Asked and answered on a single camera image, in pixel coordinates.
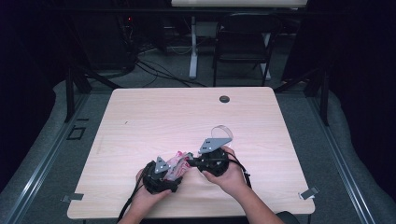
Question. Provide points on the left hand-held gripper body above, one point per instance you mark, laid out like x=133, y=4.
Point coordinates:
x=160, y=182

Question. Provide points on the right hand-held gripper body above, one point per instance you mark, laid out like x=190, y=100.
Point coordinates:
x=213, y=161

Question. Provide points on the clear red-printed plastic bag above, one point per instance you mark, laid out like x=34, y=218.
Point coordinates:
x=179, y=165

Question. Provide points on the person's left hand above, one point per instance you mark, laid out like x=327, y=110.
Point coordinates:
x=146, y=199

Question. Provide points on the person's right hand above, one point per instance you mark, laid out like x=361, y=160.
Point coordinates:
x=232, y=182

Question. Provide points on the dark round table grommet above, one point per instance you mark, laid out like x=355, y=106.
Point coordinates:
x=224, y=99

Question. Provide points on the grey tape piece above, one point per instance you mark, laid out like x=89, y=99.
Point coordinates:
x=308, y=193
x=73, y=197

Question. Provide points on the black metal stand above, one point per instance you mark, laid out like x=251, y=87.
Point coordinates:
x=324, y=102
x=69, y=99

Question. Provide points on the black folding chair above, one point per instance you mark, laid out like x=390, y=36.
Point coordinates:
x=249, y=23

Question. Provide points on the black computer case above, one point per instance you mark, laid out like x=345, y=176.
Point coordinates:
x=102, y=43

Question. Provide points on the white desk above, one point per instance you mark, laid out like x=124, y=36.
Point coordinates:
x=239, y=3

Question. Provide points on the dark curtain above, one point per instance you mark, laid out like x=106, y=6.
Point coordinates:
x=25, y=77
x=364, y=77

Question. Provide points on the metal floor rail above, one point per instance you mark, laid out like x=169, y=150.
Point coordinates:
x=342, y=174
x=40, y=168

